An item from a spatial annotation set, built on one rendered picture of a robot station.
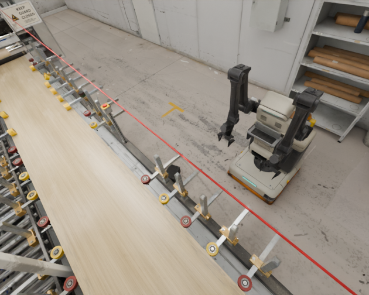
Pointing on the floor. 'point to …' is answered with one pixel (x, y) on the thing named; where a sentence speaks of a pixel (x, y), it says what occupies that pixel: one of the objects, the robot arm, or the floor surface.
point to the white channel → (26, 264)
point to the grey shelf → (330, 110)
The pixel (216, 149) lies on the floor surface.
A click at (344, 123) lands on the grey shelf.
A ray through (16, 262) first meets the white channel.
